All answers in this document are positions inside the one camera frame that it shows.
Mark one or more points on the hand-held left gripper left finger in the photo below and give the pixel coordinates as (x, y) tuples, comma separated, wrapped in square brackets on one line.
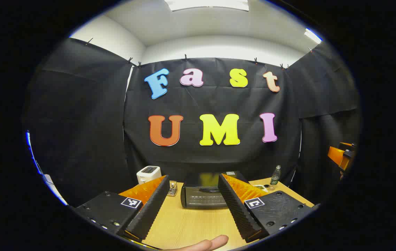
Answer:
[(152, 205)]

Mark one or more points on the small clear glass holder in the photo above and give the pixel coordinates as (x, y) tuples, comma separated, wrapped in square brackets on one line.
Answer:
[(172, 189)]

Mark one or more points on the small ceiling light panel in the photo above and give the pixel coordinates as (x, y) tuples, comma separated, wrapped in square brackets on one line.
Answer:
[(313, 36)]

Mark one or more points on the large ceiling light panel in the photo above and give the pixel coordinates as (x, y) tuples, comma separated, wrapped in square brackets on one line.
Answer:
[(206, 4)]

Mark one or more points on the clear plastic water bottle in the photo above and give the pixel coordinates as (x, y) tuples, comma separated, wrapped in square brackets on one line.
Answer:
[(275, 177)]

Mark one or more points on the row of black cloth clips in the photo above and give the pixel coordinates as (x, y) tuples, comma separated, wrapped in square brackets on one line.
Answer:
[(130, 60)]

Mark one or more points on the black electric oven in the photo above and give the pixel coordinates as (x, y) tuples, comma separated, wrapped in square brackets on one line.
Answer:
[(201, 198)]

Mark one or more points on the white toaster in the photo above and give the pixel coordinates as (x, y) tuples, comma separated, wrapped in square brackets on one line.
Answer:
[(147, 175)]

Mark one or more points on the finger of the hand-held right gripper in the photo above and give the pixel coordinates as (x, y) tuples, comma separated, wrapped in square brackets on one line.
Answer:
[(337, 156)]

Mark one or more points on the black backdrop cloth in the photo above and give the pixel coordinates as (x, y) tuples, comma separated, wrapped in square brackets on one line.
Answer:
[(184, 104)]

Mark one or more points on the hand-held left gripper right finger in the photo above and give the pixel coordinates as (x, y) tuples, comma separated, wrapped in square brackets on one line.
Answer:
[(234, 205)]

